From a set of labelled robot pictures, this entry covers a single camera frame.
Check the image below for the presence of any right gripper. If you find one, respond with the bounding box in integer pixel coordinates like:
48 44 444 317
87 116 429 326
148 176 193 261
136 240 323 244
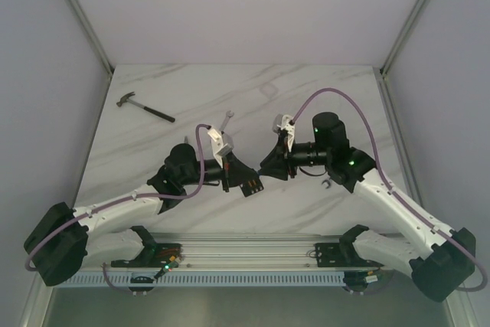
258 134 331 181

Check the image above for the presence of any black fuse box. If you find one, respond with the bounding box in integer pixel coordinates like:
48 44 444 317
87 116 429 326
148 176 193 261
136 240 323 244
240 179 264 198

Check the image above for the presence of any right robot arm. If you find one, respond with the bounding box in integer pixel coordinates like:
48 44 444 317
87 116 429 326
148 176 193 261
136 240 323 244
260 113 476 302

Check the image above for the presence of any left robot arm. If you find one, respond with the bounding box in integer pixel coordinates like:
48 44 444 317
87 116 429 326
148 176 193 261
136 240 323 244
24 143 263 286

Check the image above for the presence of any silver wrench right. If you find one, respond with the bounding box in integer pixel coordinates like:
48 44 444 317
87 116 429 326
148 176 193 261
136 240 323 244
322 179 332 189

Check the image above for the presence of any silver wrench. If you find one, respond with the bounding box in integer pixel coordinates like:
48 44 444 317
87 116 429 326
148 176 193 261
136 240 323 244
322 179 332 189
219 110 234 131

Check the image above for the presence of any silver wrench centre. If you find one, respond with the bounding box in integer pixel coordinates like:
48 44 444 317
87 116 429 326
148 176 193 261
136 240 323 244
219 110 234 131

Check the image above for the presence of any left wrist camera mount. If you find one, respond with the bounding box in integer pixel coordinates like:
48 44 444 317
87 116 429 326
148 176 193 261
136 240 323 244
207 126 234 167

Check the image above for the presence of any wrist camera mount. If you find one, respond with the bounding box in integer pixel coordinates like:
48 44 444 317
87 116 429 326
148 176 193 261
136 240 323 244
272 114 295 138
207 126 234 167

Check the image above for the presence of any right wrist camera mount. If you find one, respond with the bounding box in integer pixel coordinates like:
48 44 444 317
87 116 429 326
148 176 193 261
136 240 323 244
272 114 295 138

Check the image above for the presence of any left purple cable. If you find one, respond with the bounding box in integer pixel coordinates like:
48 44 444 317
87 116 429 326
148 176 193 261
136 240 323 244
24 123 212 297

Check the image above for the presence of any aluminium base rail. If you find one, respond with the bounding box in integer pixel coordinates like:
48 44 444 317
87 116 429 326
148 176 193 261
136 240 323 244
52 234 396 293

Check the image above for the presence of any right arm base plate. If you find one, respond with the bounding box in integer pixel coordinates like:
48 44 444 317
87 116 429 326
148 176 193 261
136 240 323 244
313 243 383 268

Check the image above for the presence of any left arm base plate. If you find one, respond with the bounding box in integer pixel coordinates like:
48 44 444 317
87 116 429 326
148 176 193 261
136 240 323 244
110 243 181 268

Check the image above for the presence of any black handled hammer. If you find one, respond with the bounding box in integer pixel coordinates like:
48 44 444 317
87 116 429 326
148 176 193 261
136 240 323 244
116 92 176 123

